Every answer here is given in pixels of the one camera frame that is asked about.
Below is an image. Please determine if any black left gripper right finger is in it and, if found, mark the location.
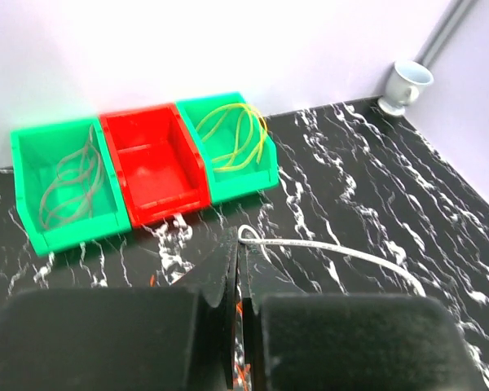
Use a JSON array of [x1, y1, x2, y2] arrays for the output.
[[240, 244, 484, 390]]

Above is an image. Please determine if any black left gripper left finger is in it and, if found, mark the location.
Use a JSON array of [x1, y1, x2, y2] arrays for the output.
[[0, 228, 239, 390]]

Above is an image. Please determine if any orange cable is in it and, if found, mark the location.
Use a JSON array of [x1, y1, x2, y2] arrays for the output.
[[148, 275, 252, 388]]

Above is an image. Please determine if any white cable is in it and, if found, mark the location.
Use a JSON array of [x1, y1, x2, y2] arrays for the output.
[[238, 224, 427, 297]]

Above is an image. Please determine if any pink cable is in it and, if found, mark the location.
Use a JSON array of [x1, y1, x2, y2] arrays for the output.
[[38, 124, 107, 230]]

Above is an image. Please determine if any yellow cable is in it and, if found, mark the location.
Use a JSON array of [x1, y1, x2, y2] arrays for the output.
[[195, 102, 269, 174]]

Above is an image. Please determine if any red plastic bin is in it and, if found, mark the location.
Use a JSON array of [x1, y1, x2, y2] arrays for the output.
[[99, 103, 210, 227]]

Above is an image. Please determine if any left green plastic bin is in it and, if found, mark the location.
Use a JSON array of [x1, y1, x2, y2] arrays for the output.
[[11, 117, 130, 256]]

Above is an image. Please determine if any green plastic bin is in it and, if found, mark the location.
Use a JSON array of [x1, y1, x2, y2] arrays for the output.
[[175, 92, 279, 204], [11, 117, 130, 256]]

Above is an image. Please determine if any right green plastic bin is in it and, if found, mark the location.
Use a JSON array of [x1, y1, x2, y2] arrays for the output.
[[175, 92, 279, 204]]

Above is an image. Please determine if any white mug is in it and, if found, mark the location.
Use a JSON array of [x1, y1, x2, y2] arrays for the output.
[[377, 60, 434, 117]]

